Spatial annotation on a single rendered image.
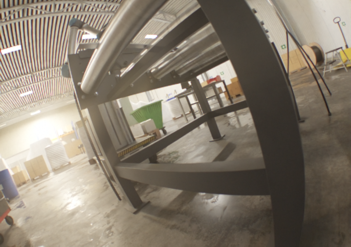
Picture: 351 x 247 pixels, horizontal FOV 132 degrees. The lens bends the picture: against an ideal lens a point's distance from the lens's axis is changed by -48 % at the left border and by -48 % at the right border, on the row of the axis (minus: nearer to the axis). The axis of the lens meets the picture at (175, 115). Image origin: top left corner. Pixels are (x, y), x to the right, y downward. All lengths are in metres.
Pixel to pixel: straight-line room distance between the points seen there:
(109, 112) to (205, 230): 1.78
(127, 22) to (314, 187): 0.93
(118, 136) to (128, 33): 1.67
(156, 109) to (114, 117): 1.99
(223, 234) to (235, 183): 0.33
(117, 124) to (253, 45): 1.95
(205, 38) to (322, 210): 1.02
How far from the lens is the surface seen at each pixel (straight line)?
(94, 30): 1.90
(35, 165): 8.94
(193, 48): 1.01
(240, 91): 6.66
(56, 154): 8.98
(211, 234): 0.69
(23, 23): 11.05
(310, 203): 0.70
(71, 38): 1.95
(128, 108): 4.98
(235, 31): 0.27
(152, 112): 3.85
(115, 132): 2.05
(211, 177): 0.40
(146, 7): 0.46
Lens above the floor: 0.51
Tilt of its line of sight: 2 degrees down
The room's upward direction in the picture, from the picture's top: 22 degrees counter-clockwise
